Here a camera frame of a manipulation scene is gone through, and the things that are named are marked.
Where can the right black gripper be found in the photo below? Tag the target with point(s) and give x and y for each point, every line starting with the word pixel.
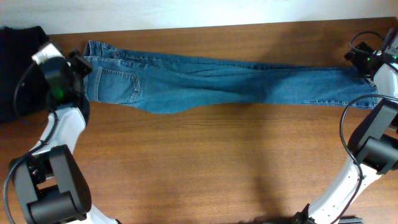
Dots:
pixel 360 56

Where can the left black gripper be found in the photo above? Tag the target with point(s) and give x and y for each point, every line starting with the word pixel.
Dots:
pixel 77 58

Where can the blue denim jeans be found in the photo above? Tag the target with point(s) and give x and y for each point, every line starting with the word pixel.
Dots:
pixel 165 84

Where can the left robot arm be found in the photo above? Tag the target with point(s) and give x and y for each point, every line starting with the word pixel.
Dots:
pixel 49 184

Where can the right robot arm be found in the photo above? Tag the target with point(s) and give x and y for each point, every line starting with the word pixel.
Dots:
pixel 371 152

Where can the black folded garment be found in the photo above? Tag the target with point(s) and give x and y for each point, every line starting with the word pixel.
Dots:
pixel 20 82

